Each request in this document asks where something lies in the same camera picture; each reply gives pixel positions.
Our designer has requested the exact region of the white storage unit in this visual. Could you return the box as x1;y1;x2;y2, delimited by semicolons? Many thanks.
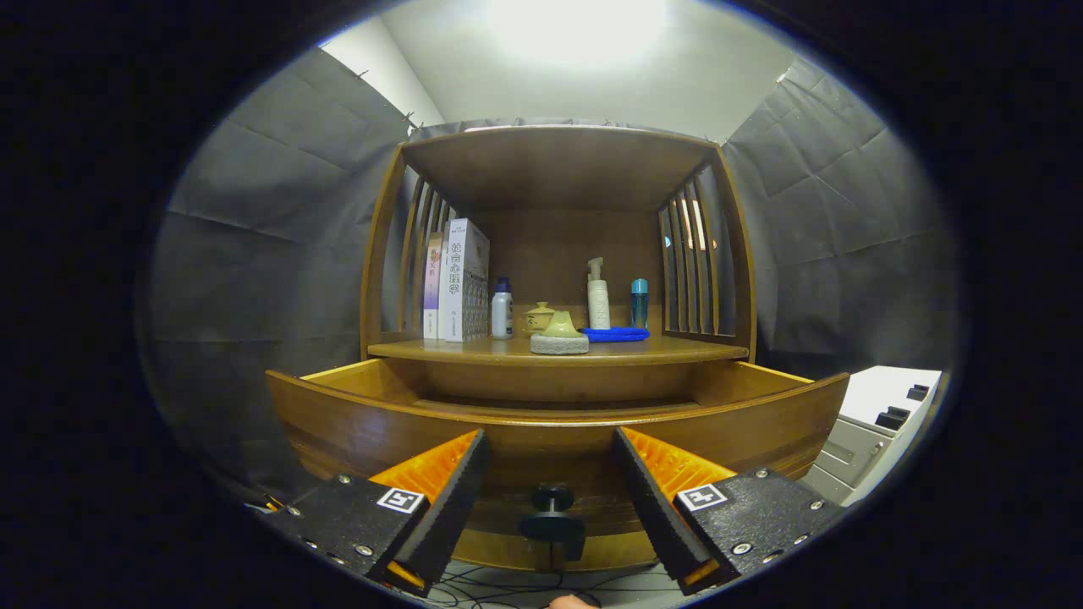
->
800;365;943;507

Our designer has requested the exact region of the brown wooden drawer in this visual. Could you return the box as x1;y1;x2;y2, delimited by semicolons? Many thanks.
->
265;357;851;542

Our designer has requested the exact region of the white bottle with blue cap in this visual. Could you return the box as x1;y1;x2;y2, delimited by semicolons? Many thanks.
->
491;277;514;341

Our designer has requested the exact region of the white pump bottle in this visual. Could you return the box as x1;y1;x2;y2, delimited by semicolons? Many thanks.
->
586;257;612;331

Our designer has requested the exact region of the wooden cabinet door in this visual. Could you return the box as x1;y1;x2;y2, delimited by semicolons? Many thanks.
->
455;529;552;570
582;531;662;570

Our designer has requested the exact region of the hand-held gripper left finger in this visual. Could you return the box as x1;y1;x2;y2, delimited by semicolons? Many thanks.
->
254;427;492;597

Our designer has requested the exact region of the brown wooden countertop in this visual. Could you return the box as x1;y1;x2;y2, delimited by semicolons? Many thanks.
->
368;334;750;366

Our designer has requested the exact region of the tan lidded teacup with saucer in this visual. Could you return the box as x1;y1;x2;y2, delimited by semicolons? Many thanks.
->
520;302;559;337

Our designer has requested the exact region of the brown wooden cabinet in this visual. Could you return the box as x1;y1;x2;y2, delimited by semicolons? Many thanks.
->
360;125;758;572

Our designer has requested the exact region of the black drawer knob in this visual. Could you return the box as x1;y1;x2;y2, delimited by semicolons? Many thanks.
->
518;485;586;542

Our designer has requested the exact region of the thick white book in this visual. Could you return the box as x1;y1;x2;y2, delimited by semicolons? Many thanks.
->
441;218;491;343

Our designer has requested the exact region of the thin purple book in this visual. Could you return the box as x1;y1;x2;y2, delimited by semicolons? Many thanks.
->
422;233;444;339

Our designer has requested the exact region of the beige handled grey scrub stone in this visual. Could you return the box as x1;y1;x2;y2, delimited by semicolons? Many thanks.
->
530;310;591;355

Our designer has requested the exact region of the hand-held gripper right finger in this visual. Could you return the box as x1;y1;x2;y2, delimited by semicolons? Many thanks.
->
613;426;847;601

